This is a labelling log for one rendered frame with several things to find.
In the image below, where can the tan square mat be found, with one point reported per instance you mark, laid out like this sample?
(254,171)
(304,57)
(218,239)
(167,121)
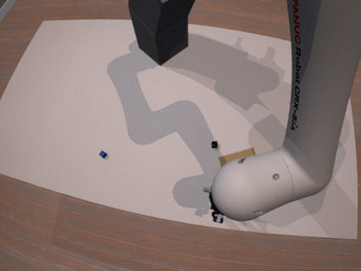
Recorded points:
(242,154)

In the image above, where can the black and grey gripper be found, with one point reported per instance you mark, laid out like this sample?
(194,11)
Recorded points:
(217,217)

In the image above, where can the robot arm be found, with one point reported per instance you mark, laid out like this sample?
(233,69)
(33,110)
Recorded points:
(326,49)

